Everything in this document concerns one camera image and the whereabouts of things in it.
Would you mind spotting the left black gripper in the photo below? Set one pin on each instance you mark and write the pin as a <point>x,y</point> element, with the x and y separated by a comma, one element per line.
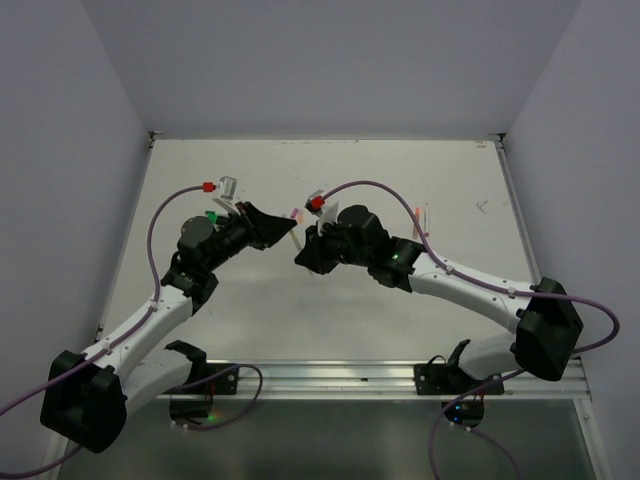
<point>263,230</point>

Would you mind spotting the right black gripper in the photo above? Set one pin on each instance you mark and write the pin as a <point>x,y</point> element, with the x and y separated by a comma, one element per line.
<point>313,253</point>

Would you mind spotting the yellow highlighter pen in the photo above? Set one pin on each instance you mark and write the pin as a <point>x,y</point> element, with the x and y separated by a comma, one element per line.
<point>294,234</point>

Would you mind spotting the orange highlighter pen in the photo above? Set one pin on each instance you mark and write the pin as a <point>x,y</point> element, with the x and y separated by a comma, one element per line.
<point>416,227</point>

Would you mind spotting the purple white marker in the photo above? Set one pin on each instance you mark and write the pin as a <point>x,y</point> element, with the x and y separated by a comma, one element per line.
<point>426,219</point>

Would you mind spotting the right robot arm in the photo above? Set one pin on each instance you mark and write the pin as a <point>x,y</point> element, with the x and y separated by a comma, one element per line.
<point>541,327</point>

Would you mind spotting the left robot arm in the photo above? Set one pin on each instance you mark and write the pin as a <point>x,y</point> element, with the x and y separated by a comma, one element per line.
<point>93,393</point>

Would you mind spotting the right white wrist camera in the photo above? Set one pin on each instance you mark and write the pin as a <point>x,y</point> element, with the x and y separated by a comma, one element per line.
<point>326,211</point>

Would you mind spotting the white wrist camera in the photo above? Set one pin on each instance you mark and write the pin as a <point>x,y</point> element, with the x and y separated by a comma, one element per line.
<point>223,195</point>
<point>326,211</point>

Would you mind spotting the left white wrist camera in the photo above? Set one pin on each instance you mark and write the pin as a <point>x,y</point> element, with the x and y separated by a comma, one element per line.
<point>223,195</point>

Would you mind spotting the aluminium mounting rail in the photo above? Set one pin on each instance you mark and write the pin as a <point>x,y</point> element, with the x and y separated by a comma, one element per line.
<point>394,380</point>

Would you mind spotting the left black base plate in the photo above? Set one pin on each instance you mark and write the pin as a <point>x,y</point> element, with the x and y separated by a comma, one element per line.
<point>224,385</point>

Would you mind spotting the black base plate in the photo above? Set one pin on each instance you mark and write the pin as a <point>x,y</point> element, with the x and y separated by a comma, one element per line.
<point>224,385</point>
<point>440,377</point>

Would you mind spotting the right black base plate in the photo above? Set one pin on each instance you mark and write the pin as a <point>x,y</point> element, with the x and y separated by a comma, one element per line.
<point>440,377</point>

